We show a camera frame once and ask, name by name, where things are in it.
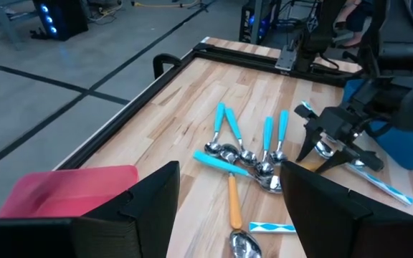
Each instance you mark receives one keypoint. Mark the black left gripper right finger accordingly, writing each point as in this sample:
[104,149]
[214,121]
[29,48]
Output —
[335,229]

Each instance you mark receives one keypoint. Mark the black computer tower blue lights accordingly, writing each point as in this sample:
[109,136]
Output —
[246,28]
[66,18]

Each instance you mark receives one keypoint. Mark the gray metal cart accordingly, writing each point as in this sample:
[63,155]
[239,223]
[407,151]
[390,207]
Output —
[4,25]

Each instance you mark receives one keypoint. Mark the blue plastic bin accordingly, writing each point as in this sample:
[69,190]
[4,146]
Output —
[407,150]

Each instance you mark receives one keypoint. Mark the black aluminium table frame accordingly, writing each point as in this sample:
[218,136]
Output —
[120,118]

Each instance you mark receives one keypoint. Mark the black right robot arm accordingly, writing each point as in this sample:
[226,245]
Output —
[314,39]

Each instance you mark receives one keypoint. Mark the person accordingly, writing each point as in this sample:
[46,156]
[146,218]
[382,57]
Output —
[357,21]

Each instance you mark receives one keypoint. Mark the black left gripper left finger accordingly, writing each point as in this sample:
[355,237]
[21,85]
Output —
[120,229]

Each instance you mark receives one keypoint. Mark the black office chair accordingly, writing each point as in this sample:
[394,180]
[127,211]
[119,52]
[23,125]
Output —
[396,43]

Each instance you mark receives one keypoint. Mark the pink translucent plastic bin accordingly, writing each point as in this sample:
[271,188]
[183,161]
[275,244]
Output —
[66,190]

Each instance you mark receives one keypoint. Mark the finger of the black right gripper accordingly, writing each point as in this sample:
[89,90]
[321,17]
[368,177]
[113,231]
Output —
[350,160]
[307,141]

